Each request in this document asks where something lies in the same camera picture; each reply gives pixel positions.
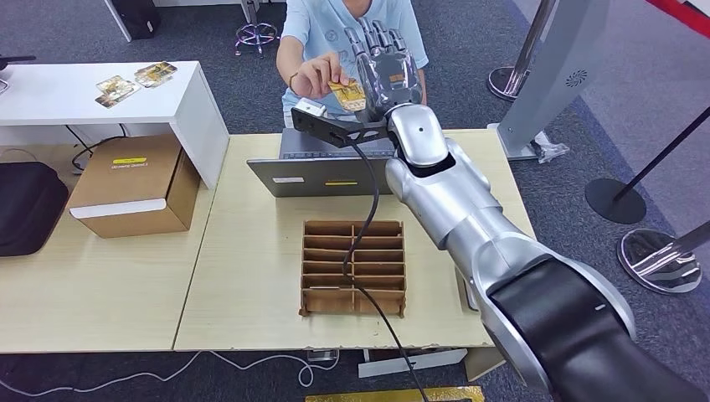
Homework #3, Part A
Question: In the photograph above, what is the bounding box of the person's right hand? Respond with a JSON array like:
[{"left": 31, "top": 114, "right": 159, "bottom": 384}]
[{"left": 289, "top": 51, "right": 352, "bottom": 101}]

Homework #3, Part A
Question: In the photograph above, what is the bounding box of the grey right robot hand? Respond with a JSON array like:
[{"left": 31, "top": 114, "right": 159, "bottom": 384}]
[{"left": 343, "top": 16, "right": 424, "bottom": 123}]

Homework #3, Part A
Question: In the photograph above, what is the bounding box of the yellow autumn-tree hotel card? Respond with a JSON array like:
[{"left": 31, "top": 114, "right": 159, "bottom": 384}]
[{"left": 327, "top": 79, "right": 368, "bottom": 114}]

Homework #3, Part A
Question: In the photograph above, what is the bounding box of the grey card reader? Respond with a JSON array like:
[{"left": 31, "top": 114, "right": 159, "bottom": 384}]
[{"left": 456, "top": 267, "right": 481, "bottom": 313}]

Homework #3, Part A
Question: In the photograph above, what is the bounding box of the person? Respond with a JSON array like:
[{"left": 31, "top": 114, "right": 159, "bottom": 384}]
[{"left": 275, "top": 0, "right": 430, "bottom": 130}]

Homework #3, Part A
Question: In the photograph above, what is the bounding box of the wooden slotted card organizer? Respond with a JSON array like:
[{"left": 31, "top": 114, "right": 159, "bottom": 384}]
[{"left": 299, "top": 219, "right": 407, "bottom": 318}]

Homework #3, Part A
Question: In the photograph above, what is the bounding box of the chrome stool base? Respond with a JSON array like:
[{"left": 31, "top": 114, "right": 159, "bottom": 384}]
[{"left": 234, "top": 0, "right": 280, "bottom": 57}]

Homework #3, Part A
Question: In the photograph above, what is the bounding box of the grey laptop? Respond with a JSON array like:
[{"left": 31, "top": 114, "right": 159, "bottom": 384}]
[{"left": 246, "top": 127, "right": 399, "bottom": 199}]

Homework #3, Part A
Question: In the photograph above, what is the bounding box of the silver kiosk stand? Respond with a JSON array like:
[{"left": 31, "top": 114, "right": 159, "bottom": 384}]
[{"left": 487, "top": 0, "right": 611, "bottom": 162}]

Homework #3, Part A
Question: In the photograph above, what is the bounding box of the crumpled clear plastic bag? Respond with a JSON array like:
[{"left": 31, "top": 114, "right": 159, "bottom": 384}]
[{"left": 532, "top": 131, "right": 571, "bottom": 165}]

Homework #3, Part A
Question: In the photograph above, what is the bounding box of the black floor cabinet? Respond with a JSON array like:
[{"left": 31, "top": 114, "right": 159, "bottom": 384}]
[{"left": 105, "top": 0, "right": 162, "bottom": 44}]

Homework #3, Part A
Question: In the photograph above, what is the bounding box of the brown cardboard box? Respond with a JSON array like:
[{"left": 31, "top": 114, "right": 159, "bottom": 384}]
[{"left": 66, "top": 132, "right": 202, "bottom": 240}]

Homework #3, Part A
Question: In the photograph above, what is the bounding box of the black stanchion with round base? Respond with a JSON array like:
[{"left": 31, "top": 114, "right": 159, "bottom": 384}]
[{"left": 584, "top": 106, "right": 710, "bottom": 226}]

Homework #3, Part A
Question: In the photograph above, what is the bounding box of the white side desk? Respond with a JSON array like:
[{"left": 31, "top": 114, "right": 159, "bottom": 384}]
[{"left": 0, "top": 59, "right": 231, "bottom": 191}]

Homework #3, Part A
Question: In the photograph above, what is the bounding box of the red barrier belt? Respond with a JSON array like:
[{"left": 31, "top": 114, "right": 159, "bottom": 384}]
[{"left": 646, "top": 0, "right": 710, "bottom": 40}]

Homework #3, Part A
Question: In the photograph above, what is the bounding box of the wooden desk leg panel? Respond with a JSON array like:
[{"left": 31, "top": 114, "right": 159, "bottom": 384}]
[{"left": 465, "top": 346, "right": 507, "bottom": 383}]

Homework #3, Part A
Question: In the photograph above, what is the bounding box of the black soft case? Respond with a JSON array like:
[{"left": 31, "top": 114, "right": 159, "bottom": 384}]
[{"left": 0, "top": 161, "right": 70, "bottom": 258}]

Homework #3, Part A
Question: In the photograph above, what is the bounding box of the chrome stanchion with mirror base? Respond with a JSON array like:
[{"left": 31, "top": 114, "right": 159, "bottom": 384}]
[{"left": 616, "top": 220, "right": 710, "bottom": 295}]

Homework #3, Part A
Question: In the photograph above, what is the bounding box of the black camera cable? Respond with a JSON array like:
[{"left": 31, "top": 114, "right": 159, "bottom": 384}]
[{"left": 330, "top": 131, "right": 431, "bottom": 402}]

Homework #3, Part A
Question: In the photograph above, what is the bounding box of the chrome stanchion post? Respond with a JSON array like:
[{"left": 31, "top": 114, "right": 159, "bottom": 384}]
[{"left": 486, "top": 0, "right": 558, "bottom": 103}]

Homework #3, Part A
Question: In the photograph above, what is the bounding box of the black cable under desk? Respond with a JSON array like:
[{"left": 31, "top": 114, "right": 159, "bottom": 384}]
[{"left": 65, "top": 124, "right": 130, "bottom": 172}]

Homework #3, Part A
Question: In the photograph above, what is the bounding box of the white floor cable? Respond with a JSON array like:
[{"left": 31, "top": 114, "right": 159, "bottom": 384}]
[{"left": 0, "top": 349, "right": 341, "bottom": 399}]

